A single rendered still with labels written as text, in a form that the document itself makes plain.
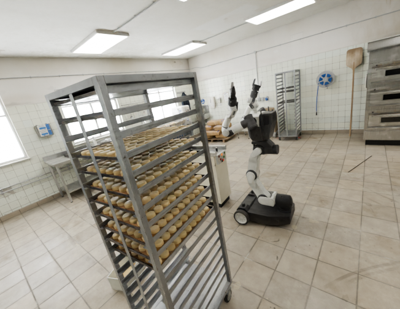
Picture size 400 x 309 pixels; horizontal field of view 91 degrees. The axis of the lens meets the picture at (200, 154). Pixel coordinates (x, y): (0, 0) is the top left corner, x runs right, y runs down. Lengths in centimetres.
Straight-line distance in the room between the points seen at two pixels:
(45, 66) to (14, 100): 95
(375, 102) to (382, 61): 75
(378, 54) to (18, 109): 704
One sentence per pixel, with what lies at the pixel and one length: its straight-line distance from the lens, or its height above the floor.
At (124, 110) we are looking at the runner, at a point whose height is 168.
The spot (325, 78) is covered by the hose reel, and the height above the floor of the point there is 148.
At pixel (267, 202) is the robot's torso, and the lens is 262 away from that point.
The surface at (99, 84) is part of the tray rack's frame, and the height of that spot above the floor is 179.
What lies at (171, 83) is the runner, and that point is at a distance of 113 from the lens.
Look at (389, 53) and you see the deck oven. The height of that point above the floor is 177.
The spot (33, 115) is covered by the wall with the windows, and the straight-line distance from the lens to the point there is 548.
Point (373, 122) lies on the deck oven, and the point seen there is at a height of 49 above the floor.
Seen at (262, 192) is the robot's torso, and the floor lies 37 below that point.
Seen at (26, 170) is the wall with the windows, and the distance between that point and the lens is 547.
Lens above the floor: 170
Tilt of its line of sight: 17 degrees down
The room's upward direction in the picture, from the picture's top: 11 degrees counter-clockwise
